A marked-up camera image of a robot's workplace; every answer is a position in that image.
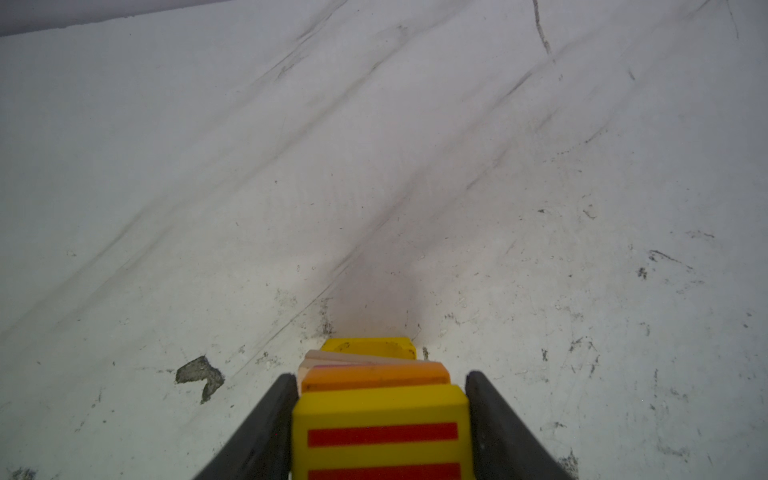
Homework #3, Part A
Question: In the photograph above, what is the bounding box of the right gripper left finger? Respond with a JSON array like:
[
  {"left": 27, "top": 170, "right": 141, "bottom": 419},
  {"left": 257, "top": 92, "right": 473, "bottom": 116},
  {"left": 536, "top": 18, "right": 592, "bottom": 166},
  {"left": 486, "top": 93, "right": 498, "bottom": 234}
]
[{"left": 195, "top": 374, "right": 299, "bottom": 480}]

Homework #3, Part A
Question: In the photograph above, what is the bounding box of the long natural wood block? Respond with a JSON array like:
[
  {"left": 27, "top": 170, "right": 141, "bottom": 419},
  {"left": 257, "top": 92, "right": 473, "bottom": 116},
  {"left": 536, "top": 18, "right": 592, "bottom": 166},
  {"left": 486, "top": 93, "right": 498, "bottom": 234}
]
[{"left": 296, "top": 350, "right": 421, "bottom": 385}]

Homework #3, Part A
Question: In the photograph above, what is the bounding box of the yellow red striped block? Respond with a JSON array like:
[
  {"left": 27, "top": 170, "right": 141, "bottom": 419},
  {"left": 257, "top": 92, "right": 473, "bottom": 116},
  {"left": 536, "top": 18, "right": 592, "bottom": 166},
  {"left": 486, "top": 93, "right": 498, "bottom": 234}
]
[{"left": 291, "top": 384, "right": 475, "bottom": 479}]

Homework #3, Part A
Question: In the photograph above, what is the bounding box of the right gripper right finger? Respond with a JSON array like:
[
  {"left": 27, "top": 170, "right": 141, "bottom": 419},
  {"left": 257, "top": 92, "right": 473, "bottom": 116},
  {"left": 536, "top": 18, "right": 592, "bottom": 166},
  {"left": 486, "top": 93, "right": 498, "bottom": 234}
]
[{"left": 465, "top": 371, "right": 572, "bottom": 480}]

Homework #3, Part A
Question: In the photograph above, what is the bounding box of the orange ridged wood block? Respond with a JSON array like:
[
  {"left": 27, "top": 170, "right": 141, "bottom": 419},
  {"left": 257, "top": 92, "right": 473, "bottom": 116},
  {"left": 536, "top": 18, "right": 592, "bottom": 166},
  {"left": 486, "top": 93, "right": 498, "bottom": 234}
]
[{"left": 300, "top": 362, "right": 451, "bottom": 393}]

